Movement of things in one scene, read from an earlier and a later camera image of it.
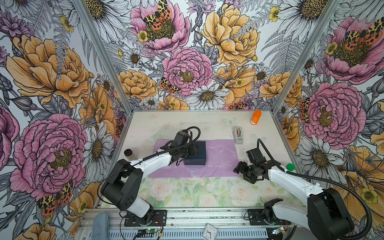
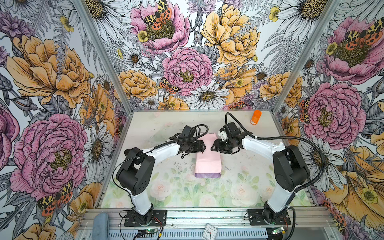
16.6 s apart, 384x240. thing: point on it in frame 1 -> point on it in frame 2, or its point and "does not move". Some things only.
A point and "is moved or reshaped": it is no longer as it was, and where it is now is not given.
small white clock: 210,232 does not move
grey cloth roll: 100,230 does not move
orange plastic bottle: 255,117 does not move
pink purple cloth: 221,156 is moved or reshaped
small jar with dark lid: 128,153 does not move
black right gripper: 241,168 -> 218,145
